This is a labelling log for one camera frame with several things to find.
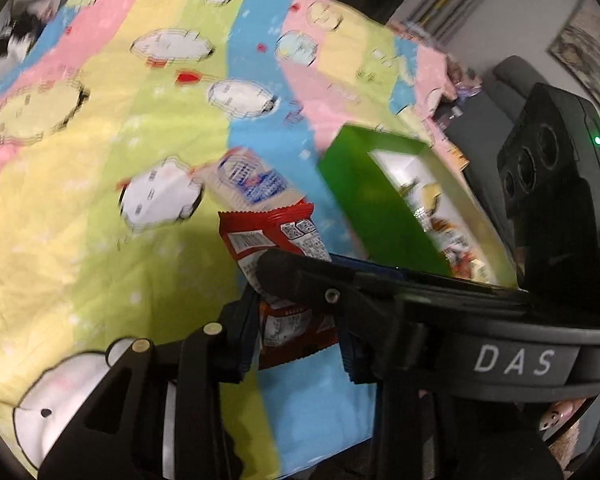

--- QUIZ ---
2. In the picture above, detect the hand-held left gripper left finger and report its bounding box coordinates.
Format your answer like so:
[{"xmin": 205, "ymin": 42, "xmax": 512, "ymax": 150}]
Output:
[{"xmin": 37, "ymin": 294, "xmax": 261, "ymax": 480}]

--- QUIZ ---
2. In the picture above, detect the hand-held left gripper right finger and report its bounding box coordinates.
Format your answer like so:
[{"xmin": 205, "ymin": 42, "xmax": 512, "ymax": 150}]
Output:
[{"xmin": 340, "ymin": 329, "xmax": 566, "ymax": 480}]

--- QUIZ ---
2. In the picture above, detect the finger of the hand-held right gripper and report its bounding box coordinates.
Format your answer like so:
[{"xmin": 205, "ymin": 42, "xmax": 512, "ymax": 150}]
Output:
[
  {"xmin": 329, "ymin": 254, "xmax": 519, "ymax": 293},
  {"xmin": 255, "ymin": 249, "xmax": 529, "ymax": 322}
]

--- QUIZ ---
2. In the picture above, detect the red snack packet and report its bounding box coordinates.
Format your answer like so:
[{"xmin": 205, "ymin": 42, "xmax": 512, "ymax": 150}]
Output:
[{"xmin": 217, "ymin": 199, "xmax": 341, "ymax": 371}]

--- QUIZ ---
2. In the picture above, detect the green cardboard box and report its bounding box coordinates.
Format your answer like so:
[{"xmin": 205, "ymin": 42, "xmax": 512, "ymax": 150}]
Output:
[{"xmin": 317, "ymin": 125, "xmax": 521, "ymax": 291}]

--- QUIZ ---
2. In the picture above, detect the white snack packet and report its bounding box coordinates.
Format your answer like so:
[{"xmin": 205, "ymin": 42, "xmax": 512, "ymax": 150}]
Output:
[{"xmin": 190, "ymin": 147, "xmax": 301, "ymax": 211}]

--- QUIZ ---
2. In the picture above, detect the person's right hand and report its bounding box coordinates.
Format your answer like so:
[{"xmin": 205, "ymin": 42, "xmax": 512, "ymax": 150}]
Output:
[{"xmin": 536, "ymin": 398, "xmax": 589, "ymax": 434}]

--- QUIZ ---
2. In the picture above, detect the grey armchair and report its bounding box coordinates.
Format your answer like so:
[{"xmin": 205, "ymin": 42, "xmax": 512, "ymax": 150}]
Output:
[{"xmin": 445, "ymin": 55, "xmax": 547, "ymax": 202}]

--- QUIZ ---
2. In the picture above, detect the striped cartoon printed blanket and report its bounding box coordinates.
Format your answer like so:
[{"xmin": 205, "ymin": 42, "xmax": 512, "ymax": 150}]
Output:
[{"xmin": 0, "ymin": 0, "xmax": 475, "ymax": 480}]

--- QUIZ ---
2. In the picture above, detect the black and white clothes pile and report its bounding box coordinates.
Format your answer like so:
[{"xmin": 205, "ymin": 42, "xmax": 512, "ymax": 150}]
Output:
[{"xmin": 0, "ymin": 9, "xmax": 57, "ymax": 87}]

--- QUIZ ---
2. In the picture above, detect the framed wall picture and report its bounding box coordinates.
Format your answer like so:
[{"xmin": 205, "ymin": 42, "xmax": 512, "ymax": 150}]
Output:
[{"xmin": 547, "ymin": 0, "xmax": 600, "ymax": 133}]

